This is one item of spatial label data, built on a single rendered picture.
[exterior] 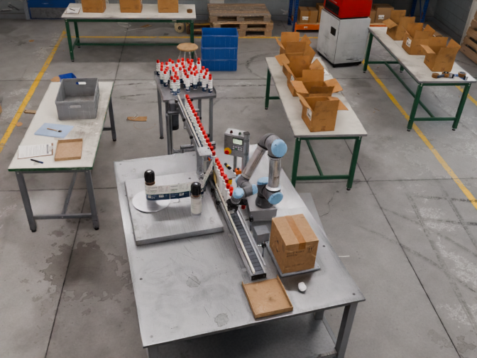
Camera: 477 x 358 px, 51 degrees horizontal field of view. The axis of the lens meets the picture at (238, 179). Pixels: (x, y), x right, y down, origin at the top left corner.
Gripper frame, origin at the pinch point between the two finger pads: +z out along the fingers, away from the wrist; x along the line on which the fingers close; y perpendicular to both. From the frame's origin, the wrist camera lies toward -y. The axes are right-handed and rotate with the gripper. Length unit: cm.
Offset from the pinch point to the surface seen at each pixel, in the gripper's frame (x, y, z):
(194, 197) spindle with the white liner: -11.6, 30.0, -8.7
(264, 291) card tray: 73, 0, -31
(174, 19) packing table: -456, -47, 283
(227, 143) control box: -45, -1, -27
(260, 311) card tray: 87, 8, -38
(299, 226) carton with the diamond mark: 35, -33, -42
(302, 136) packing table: -99, -111, 76
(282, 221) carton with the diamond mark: 28, -23, -38
